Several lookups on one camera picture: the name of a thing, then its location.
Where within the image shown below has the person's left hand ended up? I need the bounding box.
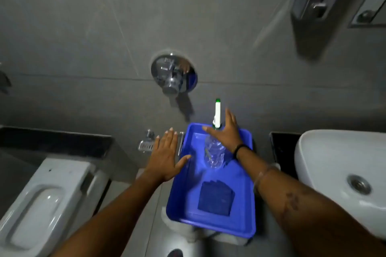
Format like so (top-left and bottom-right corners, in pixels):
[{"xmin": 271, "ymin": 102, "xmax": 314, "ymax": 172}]
[{"xmin": 144, "ymin": 127, "xmax": 192, "ymax": 183}]

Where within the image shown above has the person's right hand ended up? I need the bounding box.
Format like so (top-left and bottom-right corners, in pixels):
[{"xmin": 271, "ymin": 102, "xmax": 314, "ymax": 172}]
[{"xmin": 202, "ymin": 107, "xmax": 245, "ymax": 154}]

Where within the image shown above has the person's left forearm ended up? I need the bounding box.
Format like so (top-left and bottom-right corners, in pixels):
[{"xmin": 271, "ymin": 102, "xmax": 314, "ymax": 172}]
[{"xmin": 51, "ymin": 171, "xmax": 170, "ymax": 257}]

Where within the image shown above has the person's right forearm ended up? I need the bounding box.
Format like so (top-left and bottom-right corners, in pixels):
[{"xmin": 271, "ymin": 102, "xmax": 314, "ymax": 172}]
[{"xmin": 234, "ymin": 145, "xmax": 386, "ymax": 257}]

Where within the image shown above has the white brush with green tip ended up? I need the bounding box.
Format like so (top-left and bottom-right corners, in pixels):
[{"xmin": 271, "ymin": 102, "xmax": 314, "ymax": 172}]
[{"xmin": 212, "ymin": 98, "xmax": 222, "ymax": 130}]

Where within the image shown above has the clear plastic bottle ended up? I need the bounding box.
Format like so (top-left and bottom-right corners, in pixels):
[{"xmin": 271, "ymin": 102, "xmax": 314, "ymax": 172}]
[{"xmin": 204, "ymin": 134, "xmax": 227, "ymax": 169}]

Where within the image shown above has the black wristband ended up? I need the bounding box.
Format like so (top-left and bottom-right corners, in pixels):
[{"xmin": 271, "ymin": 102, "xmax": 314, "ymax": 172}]
[{"xmin": 232, "ymin": 144, "xmax": 253, "ymax": 160}]

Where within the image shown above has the blue plastic tray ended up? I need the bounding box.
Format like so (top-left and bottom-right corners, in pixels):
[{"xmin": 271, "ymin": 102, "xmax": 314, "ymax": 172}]
[{"xmin": 165, "ymin": 122, "xmax": 257, "ymax": 239}]

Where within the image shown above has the dark blue folded cloth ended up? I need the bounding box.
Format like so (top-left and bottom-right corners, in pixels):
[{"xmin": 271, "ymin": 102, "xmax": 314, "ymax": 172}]
[{"xmin": 197, "ymin": 181, "xmax": 236, "ymax": 218}]

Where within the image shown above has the clear bangle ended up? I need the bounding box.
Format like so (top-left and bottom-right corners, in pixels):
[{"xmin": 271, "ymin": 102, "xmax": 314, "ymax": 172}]
[{"xmin": 253, "ymin": 165, "xmax": 281, "ymax": 195}]

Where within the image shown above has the white bin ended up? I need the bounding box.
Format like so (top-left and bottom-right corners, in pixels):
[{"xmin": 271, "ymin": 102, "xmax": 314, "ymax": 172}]
[{"xmin": 161, "ymin": 206, "xmax": 251, "ymax": 247}]

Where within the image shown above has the black stone ledge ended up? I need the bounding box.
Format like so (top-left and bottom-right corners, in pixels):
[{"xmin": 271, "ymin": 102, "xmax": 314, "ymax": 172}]
[{"xmin": 0, "ymin": 125, "xmax": 115, "ymax": 161}]

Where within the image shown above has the white sink basin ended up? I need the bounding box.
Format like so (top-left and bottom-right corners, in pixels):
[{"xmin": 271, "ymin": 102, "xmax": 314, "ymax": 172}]
[{"xmin": 294, "ymin": 129, "xmax": 386, "ymax": 241}]

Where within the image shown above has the white toilet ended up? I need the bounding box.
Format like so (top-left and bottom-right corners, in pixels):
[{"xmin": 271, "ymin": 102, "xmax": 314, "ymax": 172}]
[{"xmin": 0, "ymin": 157, "xmax": 111, "ymax": 257}]

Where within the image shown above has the chrome sink drain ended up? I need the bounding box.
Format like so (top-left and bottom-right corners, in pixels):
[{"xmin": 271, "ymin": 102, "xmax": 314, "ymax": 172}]
[{"xmin": 346, "ymin": 174, "xmax": 373, "ymax": 196}]

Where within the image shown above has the chrome wall valve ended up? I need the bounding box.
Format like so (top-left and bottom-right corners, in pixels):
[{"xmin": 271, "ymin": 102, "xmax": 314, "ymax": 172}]
[{"xmin": 150, "ymin": 52, "xmax": 199, "ymax": 96}]

